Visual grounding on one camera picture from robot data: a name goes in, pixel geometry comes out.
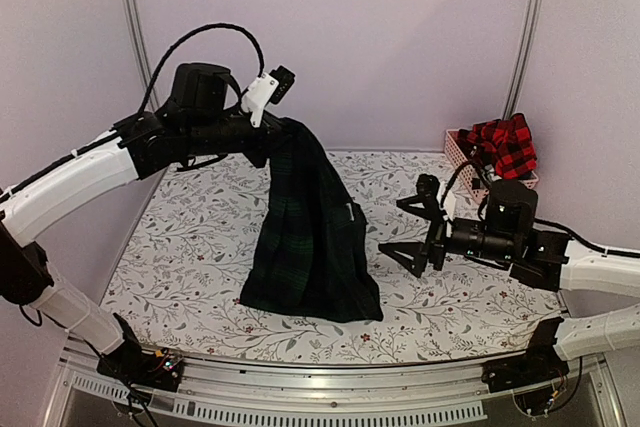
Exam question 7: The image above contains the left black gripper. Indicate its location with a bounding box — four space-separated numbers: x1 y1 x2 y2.
184 109 297 166

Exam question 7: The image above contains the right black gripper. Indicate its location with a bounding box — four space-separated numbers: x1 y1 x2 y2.
378 194 517 278

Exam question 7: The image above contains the dark green plaid skirt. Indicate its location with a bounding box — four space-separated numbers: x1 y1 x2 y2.
239 118 384 323

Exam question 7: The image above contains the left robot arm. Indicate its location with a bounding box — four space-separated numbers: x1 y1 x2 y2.
1 22 295 381

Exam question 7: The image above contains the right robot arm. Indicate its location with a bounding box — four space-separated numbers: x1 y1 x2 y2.
378 175 639 383

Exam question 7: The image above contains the pink plastic basket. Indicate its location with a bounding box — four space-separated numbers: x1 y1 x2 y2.
443 128 540 198

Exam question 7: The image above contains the red black plaid shirt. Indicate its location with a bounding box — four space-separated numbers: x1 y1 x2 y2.
456 113 537 180

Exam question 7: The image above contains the floral patterned table mat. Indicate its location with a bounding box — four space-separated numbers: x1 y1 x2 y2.
102 152 563 365

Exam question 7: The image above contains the front aluminium rail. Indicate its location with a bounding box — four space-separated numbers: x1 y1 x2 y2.
43 338 631 426

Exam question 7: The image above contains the right aluminium frame post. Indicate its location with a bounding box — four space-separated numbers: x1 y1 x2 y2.
502 0 543 120

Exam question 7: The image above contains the aluminium frame post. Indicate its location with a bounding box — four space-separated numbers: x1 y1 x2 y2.
502 0 543 120
122 0 151 88

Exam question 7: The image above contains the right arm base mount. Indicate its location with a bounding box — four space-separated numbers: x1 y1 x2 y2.
481 317 569 416

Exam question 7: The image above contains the left aluminium frame post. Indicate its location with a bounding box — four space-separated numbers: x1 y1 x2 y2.
122 0 151 88

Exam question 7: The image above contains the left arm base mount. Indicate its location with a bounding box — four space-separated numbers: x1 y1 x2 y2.
97 314 184 392

